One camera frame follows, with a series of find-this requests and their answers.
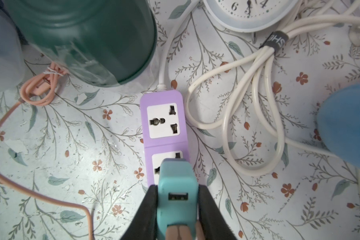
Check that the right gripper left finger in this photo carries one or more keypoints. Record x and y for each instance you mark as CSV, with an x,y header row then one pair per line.
x,y
144,224

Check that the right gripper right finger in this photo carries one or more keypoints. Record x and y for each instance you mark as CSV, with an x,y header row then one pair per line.
x,y
212,222

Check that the teal usb charger block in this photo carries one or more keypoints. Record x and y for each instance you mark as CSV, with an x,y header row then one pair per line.
x,y
177,196

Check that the purple power strip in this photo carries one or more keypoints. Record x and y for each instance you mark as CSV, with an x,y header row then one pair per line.
x,y
164,130

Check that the plush boy doll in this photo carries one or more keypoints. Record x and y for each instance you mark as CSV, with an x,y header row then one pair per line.
x,y
339,124

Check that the white alarm clock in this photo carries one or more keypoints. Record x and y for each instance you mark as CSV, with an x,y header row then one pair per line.
x,y
248,16

